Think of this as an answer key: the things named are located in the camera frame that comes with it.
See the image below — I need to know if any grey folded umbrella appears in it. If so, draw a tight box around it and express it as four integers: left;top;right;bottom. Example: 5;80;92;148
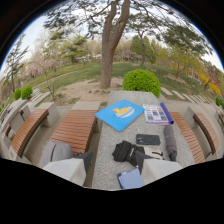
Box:
163;124;178;163

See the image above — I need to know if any blue notebook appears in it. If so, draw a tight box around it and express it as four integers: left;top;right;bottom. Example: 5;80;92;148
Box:
116;167;145;191

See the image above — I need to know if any black pouch bag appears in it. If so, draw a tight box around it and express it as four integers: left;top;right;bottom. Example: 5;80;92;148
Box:
111;140;146;168

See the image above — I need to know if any wooden slat bench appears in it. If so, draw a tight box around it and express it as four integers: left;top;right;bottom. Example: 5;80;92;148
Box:
49;109;99;156
192;112;222;155
11;108;50;158
169;111;207;165

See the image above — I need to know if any printed colourful booklet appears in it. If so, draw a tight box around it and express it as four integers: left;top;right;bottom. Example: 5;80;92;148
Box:
142;103;170;126

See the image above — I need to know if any purple rolled tube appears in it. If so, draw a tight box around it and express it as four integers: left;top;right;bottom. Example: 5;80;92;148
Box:
159;101;175;126

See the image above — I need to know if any blue mat with yellow duck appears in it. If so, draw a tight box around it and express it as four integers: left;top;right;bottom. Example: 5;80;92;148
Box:
94;98;146;133

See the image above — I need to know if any small green bush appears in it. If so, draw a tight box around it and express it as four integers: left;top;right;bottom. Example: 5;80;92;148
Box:
20;85;34;101
12;88;22;101

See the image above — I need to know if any round green bush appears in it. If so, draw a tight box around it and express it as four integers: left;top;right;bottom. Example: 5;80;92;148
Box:
122;68;162;99

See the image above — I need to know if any large tree trunk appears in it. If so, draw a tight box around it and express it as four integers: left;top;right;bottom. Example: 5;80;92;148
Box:
99;0;132;90

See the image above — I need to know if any white paper with black strap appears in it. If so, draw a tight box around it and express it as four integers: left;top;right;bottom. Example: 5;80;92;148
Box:
143;146;165;161

